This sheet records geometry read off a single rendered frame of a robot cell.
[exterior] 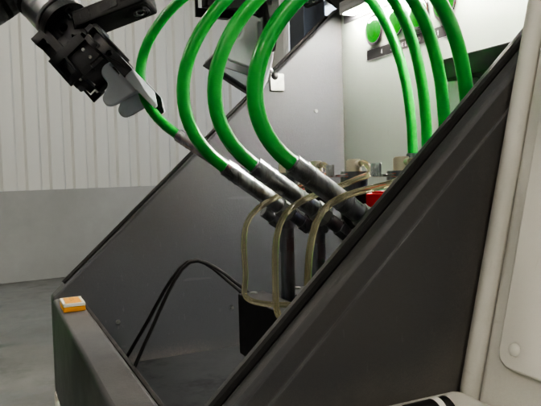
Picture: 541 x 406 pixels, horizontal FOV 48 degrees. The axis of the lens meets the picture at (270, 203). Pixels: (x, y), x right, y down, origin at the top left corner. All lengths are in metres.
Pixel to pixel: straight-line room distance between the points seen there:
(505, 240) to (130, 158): 7.14
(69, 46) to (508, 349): 0.68
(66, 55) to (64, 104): 6.49
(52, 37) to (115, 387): 0.53
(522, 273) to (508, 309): 0.03
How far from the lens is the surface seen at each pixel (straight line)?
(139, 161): 7.53
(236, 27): 0.58
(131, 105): 0.89
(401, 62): 0.88
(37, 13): 0.95
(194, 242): 1.06
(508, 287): 0.46
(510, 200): 0.47
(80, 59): 0.89
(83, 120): 7.37
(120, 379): 0.61
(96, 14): 0.91
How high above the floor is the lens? 1.14
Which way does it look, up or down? 3 degrees down
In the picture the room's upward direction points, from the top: 2 degrees counter-clockwise
